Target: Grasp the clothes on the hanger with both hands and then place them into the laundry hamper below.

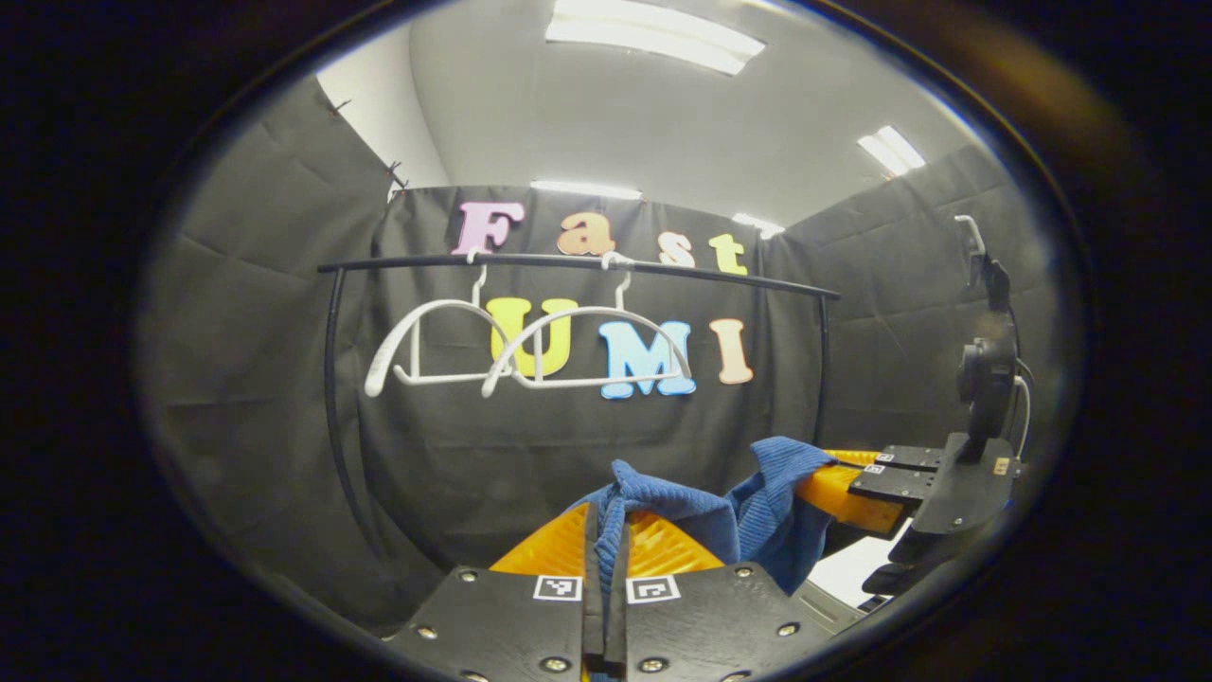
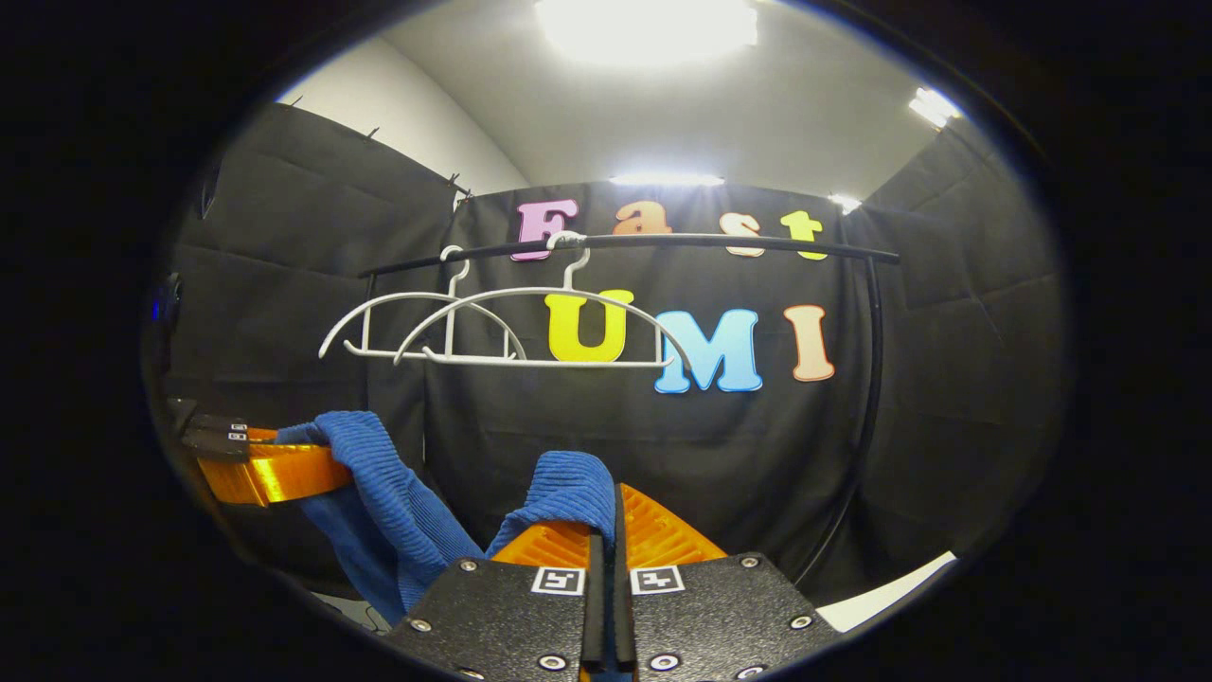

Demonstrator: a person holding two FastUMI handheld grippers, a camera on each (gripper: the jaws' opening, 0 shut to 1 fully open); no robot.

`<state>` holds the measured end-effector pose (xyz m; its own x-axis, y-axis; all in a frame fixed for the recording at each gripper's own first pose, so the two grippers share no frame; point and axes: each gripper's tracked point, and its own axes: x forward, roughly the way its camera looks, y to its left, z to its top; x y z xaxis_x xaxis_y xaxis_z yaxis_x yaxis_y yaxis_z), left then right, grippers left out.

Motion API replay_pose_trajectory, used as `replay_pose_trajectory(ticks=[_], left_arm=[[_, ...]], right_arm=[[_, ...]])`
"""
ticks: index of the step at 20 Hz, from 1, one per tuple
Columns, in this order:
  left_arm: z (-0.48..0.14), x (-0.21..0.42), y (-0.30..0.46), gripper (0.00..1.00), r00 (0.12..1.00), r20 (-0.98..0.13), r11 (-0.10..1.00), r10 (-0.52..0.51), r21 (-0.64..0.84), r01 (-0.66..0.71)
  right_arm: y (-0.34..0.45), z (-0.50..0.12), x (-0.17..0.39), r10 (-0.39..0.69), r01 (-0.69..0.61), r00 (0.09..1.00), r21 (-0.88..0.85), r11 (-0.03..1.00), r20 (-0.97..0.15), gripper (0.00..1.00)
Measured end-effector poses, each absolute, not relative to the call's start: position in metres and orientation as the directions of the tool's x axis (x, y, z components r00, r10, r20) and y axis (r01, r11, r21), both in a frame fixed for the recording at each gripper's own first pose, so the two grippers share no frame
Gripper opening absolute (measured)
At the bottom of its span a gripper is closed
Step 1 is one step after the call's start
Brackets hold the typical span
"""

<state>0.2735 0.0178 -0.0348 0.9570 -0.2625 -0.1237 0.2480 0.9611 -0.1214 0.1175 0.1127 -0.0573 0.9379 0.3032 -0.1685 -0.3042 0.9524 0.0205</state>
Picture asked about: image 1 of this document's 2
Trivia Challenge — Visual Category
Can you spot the white clothes hanger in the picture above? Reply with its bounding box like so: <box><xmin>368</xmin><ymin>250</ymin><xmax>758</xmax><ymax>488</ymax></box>
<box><xmin>481</xmin><ymin>251</ymin><xmax>695</xmax><ymax>399</ymax></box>
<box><xmin>365</xmin><ymin>248</ymin><xmax>520</xmax><ymax>399</ymax></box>

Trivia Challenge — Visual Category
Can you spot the black backdrop cloth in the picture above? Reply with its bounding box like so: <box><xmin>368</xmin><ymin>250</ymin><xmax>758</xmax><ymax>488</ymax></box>
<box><xmin>137</xmin><ymin>76</ymin><xmax>1080</xmax><ymax>636</ymax></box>

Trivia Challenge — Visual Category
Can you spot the white storage cabinet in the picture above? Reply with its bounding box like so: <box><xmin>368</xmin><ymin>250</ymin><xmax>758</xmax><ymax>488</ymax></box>
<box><xmin>805</xmin><ymin>535</ymin><xmax>915</xmax><ymax>617</ymax></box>

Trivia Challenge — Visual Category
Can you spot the blue corduroy jacket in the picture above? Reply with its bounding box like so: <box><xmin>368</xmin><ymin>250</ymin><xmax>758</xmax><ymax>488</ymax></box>
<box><xmin>568</xmin><ymin>436</ymin><xmax>839</xmax><ymax>596</ymax></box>

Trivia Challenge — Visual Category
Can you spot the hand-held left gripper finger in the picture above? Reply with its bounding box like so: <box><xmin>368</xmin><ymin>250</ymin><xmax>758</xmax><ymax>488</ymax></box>
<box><xmin>386</xmin><ymin>507</ymin><xmax>605</xmax><ymax>682</ymax></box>
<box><xmin>604</xmin><ymin>507</ymin><xmax>827</xmax><ymax>682</ymax></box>

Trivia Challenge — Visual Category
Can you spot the large ceiling light panel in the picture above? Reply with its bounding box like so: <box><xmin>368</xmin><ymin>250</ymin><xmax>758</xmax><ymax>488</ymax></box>
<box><xmin>544</xmin><ymin>0</ymin><xmax>766</xmax><ymax>77</ymax></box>

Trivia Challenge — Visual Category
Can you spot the black clothes rack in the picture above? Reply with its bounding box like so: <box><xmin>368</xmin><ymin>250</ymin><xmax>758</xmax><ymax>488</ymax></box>
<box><xmin>317</xmin><ymin>251</ymin><xmax>844</xmax><ymax>569</ymax></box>

